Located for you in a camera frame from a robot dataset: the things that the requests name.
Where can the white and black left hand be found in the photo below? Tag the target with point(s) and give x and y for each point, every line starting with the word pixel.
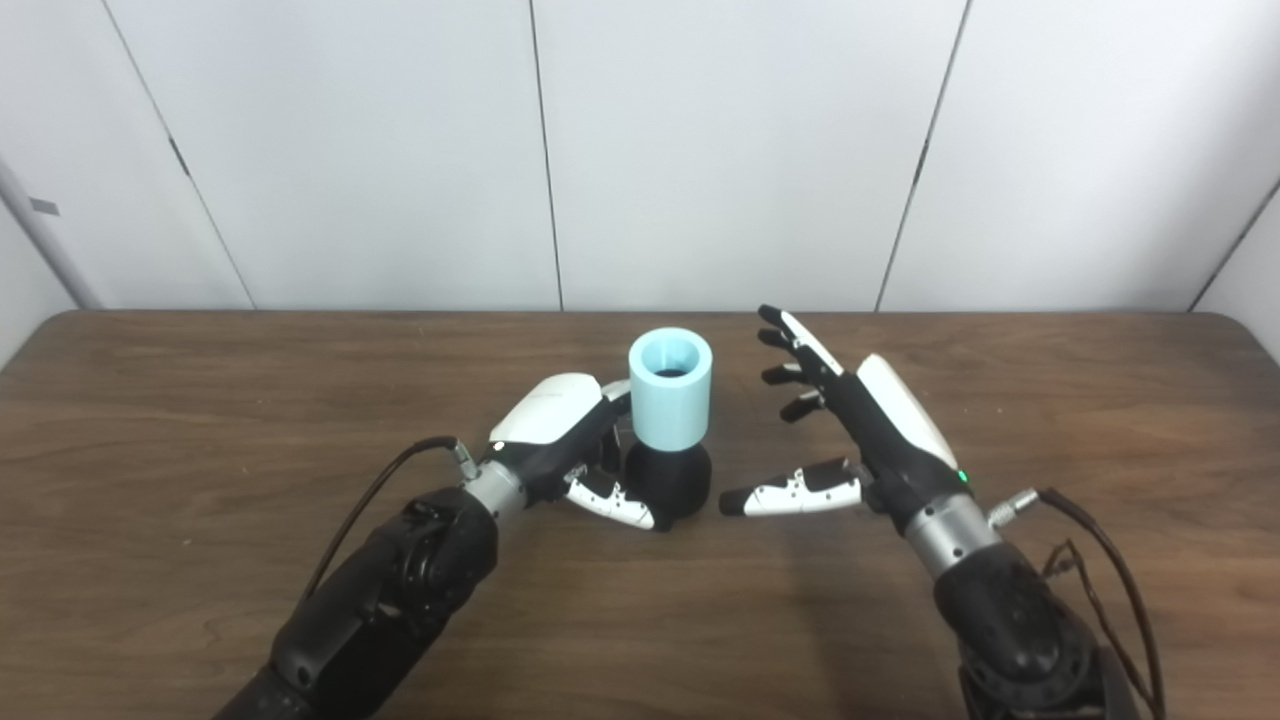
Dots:
pixel 550 415

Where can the white and black right hand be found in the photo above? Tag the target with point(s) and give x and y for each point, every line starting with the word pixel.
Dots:
pixel 895 440

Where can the black nozzle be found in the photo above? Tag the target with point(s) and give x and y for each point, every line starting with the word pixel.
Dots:
pixel 670 480

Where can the black panel hinge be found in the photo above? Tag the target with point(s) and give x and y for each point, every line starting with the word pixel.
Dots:
pixel 920 165
pixel 180 157

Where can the small grey wall label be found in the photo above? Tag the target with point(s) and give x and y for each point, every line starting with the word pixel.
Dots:
pixel 43 207

